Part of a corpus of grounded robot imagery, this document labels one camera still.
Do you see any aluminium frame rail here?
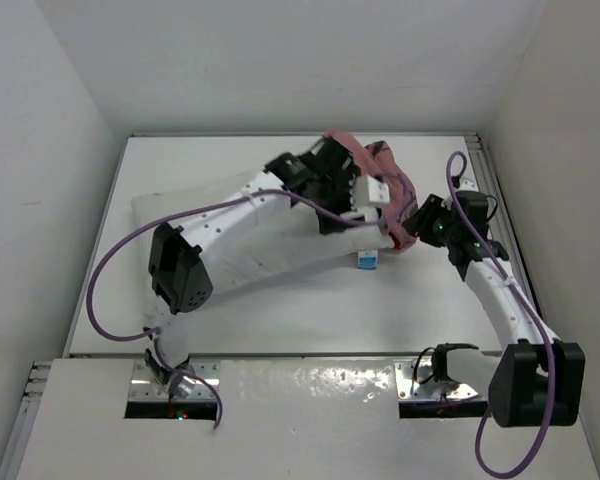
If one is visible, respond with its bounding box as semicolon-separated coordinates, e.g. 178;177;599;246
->
0;361;52;480
464;133;537;307

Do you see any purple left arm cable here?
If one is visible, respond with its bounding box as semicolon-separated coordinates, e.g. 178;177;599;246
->
87;189;381;430

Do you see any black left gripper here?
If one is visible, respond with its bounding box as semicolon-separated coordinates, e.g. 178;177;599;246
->
310;166;362;232

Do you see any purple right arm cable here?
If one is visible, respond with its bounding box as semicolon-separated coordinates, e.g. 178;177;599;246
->
445;151;561;475

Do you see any white pillow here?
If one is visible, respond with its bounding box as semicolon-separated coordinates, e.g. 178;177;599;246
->
131;170;394;294

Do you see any aluminium frame rail left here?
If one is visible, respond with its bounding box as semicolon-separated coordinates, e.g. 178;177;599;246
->
0;361;52;480

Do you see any white front cover board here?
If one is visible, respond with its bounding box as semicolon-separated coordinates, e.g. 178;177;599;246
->
14;355;600;480

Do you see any red pink patterned pillowcase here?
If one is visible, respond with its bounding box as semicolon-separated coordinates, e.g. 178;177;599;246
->
323;131;418;251

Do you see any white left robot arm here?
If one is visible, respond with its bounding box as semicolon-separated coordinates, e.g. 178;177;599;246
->
145;138;374;385

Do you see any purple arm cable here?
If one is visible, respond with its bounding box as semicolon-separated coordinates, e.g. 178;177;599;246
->
87;189;381;430
445;151;561;475

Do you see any aluminium frame rail right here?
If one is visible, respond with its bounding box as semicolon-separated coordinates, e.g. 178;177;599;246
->
464;133;537;307

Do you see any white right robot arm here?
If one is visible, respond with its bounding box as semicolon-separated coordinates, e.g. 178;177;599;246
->
403;190;585;427

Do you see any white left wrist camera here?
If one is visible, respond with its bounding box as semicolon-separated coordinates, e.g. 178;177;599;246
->
350;175;391;222

